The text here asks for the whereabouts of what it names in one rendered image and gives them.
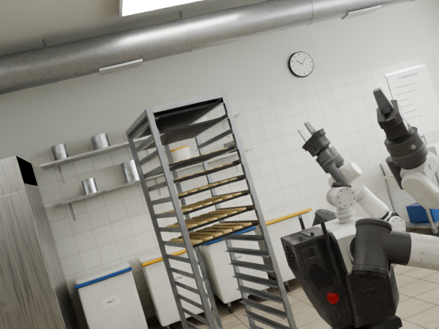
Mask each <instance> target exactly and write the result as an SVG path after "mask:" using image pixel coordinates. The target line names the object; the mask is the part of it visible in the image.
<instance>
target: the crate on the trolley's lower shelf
mask: <svg viewBox="0 0 439 329"><path fill-rule="evenodd" d="M406 209H407V212H408V216H409V218H410V222H411V223H426V222H429V218H428V216H427V213H426V209H425V208H424V207H423V206H421V205H420V204H419V203H417V202H416V203H414V204H411V205H409V206H406ZM429 211H430V213H431V217H432V221H433V222H437V221H439V209H429Z"/></svg>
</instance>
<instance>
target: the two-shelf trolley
mask: <svg viewBox="0 0 439 329"><path fill-rule="evenodd" d="M423 135H424V136H425V137H424V140H425V143H426V145H428V144H429V142H428V140H427V135H426V134H423ZM379 166H380V170H381V172H382V176H383V180H384V182H385V186H386V189H387V193H388V195H389V199H390V202H391V205H392V209H393V212H397V211H396V208H395V204H394V202H393V197H392V195H391V191H390V188H389V185H388V182H387V178H394V176H393V174H388V175H385V172H384V169H383V165H382V163H381V164H379ZM435 176H436V179H437V182H438V186H439V175H438V172H437V170H436V173H435ZM426 213H427V216H428V218H429V222H426V223H411V222H410V221H408V222H406V223H405V225H406V228H431V229H432V233H434V234H433V236H437V237H439V232H438V229H437V227H439V221H437V222H433V221H432V217H431V213H430V211H429V209H426Z"/></svg>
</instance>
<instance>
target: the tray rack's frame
mask: <svg viewBox="0 0 439 329"><path fill-rule="evenodd" d="M222 97H223V96H222V93H221V92H220V93H215V94H211V95H206V96H202V97H197V98H194V99H188V100H184V101H179V102H174V103H170V104H165V105H162V106H156V107H153V108H151V109H152V113H153V114H154V116H160V115H163V114H168V113H171V112H177V111H180V110H185V109H188V108H194V107H197V106H202V105H206V104H211V103H214V102H218V101H219V100H220V99H221V98H222ZM146 120H147V117H146V113H145V111H143V113H142V114H141V115H140V116H139V117H138V118H137V120H136V121H135V122H134V123H133V124H132V125H131V126H130V128H128V130H126V132H125V133H126V135H127V139H128V143H129V146H130V149H131V153H132V156H133V160H134V162H135V166H136V169H137V173H138V177H139V180H140V184H141V187H142V190H143V193H144V197H145V200H146V204H147V207H148V211H149V213H150V217H151V220H152V224H153V227H154V231H155V235H156V238H157V242H158V244H159V248H160V251H161V255H162V258H163V262H164V265H165V269H166V271H167V275H168V278H169V282H170V284H171V289H172V293H173V295H174V299H175V302H176V306H177V309H178V313H179V316H180V320H181V322H182V326H183V329H189V327H188V325H187V320H186V316H185V314H184V310H183V307H182V303H181V300H180V296H179V293H178V289H177V287H176V283H175V280H174V276H173V273H172V270H171V266H170V262H169V259H168V256H167V252H166V249H165V245H164V243H163V239H162V236H161V232H160V229H159V225H158V222H157V218H156V216H155V212H154V207H153V205H152V201H151V198H150V194H149V192H148V188H147V184H146V181H145V178H144V174H143V171H142V167H141V165H140V161H139V158H138V154H137V150H136V147H135V143H134V140H133V137H132V134H133V133H134V132H135V131H136V130H137V129H138V128H139V127H140V126H141V125H142V124H143V123H144V122H145V121H146ZM195 141H196V144H197V146H198V145H200V144H202V142H201V138H200V136H197V137H195ZM164 146H165V150H168V149H169V150H168V151H166V152H167V157H168V159H169V163H173V162H174V161H173V159H172V155H171V151H170V148H169V145H168V144H167V145H164ZM202 164H203V168H204V170H207V169H209V166H208V163H207V161H205V162H203V163H202ZM172 174H173V177H174V179H176V178H178V175H177V172H176V170H173V171H172ZM206 178H207V182H208V183H213V179H212V176H211V174H208V175H206ZM176 187H177V190H178V193H183V192H182V188H181V185H180V183H176ZM210 192H211V195H212V196H216V195H217V193H216V189H215V188H214V189H211V190H210ZM180 201H181V203H182V206H186V201H185V199H184V198H183V199H181V200H180ZM225 243H226V245H227V246H228V247H232V243H231V240H225ZM195 252H196V254H197V258H198V261H199V262H200V263H202V264H200V267H201V272H202V274H203V278H204V279H207V280H206V281H205V285H206V289H207V292H208V294H209V295H211V296H212V297H210V298H209V299H210V302H211V305H212V309H213V311H215V312H217V313H215V314H214V316H215V318H216V322H217V325H218V327H220V328H222V329H223V327H222V324H221V321H220V316H219V313H218V310H217V307H216V303H215V300H214V296H213V294H212V289H211V287H210V283H209V280H208V276H207V274H206V270H205V267H204V263H203V259H202V256H201V252H200V249H199V246H198V248H195ZM229 256H230V258H231V259H234V260H236V257H235V254H234V253H229ZM233 269H234V272H239V273H240V270H239V267H238V266H233ZM236 280H237V283H238V284H239V285H243V286H244V284H243V280H242V279H236ZM240 293H241V296H242V297H244V298H248V297H247V294H246V293H245V292H241V291H240ZM244 307H245V309H246V310H248V311H252V310H251V307H250V306H248V305H245V304H244Z"/></svg>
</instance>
